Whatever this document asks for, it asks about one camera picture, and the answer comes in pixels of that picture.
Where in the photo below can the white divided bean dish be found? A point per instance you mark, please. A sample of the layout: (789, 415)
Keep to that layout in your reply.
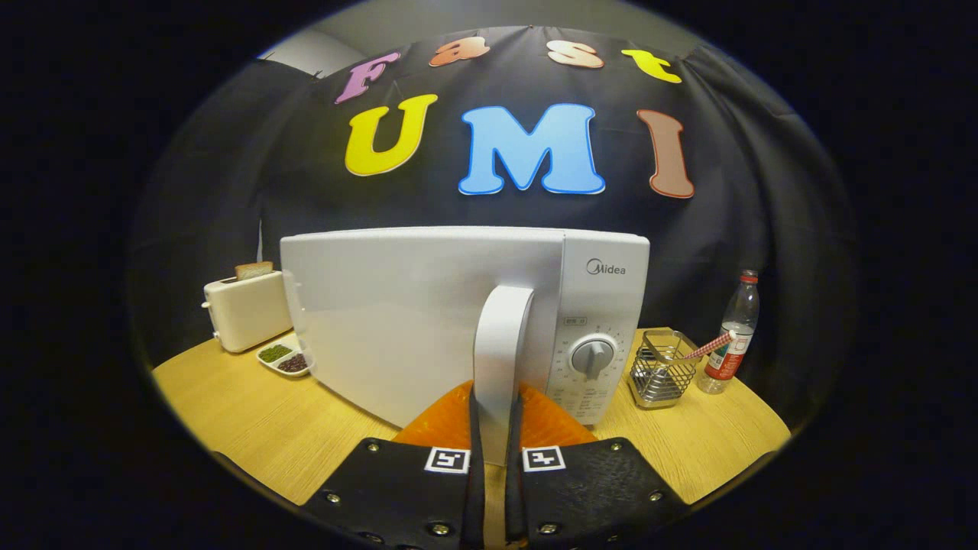
(284, 359)

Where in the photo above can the clear plastic water bottle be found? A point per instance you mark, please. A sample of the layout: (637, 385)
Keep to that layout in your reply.
(737, 321)

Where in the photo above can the red checked straw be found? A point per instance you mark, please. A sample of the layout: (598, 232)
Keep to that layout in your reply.
(710, 345)

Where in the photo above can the white microwave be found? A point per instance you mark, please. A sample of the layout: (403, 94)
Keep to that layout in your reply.
(382, 321)

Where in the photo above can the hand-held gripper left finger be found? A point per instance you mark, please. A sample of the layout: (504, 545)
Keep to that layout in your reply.
(477, 500)

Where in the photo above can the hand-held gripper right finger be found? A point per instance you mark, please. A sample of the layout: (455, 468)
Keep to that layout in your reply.
(513, 504)

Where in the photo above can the cream toaster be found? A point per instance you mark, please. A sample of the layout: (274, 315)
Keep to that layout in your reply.
(248, 313)

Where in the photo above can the toast bread slice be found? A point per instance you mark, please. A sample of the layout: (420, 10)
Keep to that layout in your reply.
(254, 270)

